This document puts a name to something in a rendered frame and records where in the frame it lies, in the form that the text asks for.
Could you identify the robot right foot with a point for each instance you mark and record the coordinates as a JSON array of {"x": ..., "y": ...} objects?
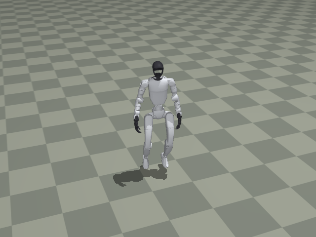
[{"x": 145, "y": 163}]

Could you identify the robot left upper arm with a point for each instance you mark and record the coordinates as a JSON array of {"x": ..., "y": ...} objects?
[{"x": 173, "y": 88}]

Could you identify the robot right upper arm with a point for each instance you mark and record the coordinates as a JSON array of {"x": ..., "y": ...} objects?
[{"x": 143, "y": 85}]

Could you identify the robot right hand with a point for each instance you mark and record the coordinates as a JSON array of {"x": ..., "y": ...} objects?
[{"x": 136, "y": 124}]

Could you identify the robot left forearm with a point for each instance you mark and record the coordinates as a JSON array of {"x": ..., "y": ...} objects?
[{"x": 177, "y": 106}]

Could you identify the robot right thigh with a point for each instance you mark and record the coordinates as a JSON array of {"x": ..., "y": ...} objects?
[{"x": 148, "y": 126}]

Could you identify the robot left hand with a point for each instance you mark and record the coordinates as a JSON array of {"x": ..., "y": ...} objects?
[{"x": 179, "y": 120}]

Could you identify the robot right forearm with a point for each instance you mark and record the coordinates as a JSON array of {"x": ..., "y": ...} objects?
[{"x": 137, "y": 108}]

